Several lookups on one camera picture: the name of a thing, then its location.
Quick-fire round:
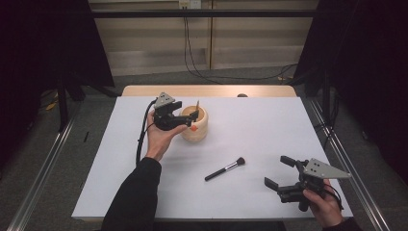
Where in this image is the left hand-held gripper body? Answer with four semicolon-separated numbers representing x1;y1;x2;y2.
153;91;193;132

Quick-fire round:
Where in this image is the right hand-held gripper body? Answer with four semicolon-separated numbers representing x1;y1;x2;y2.
276;158;352;213

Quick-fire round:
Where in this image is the beige ribbed cup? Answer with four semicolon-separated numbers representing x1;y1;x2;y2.
178;105;210;143

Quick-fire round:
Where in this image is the black makeup brush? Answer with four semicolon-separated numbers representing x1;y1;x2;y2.
204;156;246;182

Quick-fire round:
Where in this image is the person's left hand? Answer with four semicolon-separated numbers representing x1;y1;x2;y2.
145;110;189;163

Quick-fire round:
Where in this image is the person's right hand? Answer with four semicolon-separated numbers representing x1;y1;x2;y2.
302;179;344;228

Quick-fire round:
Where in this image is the wooden table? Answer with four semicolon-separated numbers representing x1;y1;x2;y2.
121;85;297;98

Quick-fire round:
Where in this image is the white table sheet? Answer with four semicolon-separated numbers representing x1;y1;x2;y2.
71;95;354;222

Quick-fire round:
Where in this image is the black horizontal bar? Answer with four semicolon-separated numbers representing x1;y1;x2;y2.
90;9;319;19

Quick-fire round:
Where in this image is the yellow floor tape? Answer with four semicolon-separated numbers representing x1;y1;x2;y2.
45;99;60;112

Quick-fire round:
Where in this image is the black curtain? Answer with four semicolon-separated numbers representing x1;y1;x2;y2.
293;0;408;186
0;0;115;171

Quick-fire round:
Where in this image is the left hand-held gripper cable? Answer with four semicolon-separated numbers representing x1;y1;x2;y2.
135;98;159;167

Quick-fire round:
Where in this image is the hand-held gripper cable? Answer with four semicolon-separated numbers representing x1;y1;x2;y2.
135;98;159;167
322;183;344;212

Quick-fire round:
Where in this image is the right hand-held gripper cable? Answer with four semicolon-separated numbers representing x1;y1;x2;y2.
322;183;344;212

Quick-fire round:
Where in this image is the aluminium floor rail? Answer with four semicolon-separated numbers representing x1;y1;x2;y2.
6;102;83;231
308;98;392;231

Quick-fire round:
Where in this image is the black wall cable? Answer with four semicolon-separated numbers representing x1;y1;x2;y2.
185;8;299;82
183;8;223;86

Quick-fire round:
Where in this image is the black stand post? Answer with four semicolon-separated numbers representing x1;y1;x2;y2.
57;75;69;133

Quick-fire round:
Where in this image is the white wall socket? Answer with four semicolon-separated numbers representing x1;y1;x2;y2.
178;0;203;10

